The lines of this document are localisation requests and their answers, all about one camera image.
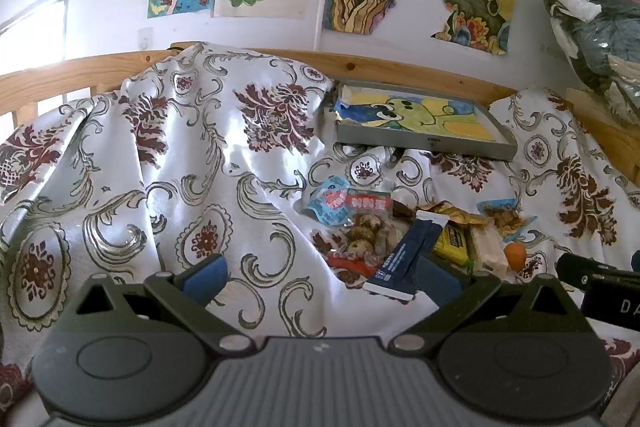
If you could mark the dark brown snack wrapper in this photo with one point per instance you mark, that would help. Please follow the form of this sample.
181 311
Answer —
402 212

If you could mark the dark blue sachet packet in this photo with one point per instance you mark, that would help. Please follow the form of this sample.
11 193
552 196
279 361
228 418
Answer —
395 277

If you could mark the plastic bag of bedding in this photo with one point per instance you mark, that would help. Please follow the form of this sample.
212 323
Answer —
600 39

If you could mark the floral white bed sheet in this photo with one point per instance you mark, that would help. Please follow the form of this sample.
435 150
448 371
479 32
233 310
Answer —
215 151

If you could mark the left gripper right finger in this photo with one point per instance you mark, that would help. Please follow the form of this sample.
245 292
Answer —
458 296

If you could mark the grey tray with painting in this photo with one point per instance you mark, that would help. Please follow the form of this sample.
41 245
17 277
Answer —
380 114

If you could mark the clear bag of chocolate balls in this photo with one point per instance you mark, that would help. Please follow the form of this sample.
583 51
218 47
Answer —
360 246

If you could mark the yellow snack packet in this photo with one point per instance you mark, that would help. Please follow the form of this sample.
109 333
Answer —
451 245

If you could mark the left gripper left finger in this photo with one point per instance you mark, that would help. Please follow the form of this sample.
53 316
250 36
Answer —
185 297

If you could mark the wooden bed frame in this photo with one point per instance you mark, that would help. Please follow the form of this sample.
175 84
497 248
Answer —
21 91

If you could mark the blue packet of brown chips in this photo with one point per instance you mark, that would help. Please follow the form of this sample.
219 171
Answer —
508 217

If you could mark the gold foil snack packet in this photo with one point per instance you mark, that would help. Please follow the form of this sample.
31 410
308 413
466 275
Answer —
455 214

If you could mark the orange mandarin fruit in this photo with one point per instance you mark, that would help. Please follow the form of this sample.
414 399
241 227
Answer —
516 255

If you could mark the light blue pig snack packet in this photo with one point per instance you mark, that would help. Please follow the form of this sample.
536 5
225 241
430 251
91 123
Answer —
328 202

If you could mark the white wall socket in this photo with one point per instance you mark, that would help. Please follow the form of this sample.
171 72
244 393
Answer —
145 38

